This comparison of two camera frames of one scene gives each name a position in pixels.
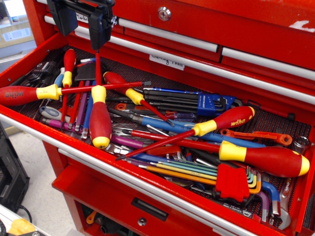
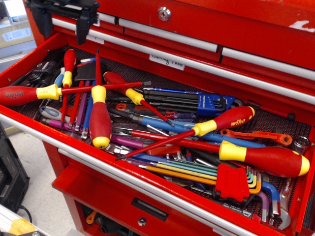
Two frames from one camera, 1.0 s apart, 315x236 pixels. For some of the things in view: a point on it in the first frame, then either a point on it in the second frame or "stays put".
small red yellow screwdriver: (69, 61) stays put
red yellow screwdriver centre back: (134, 95) stays put
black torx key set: (45, 72) stays put
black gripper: (100, 27) to (44, 18)
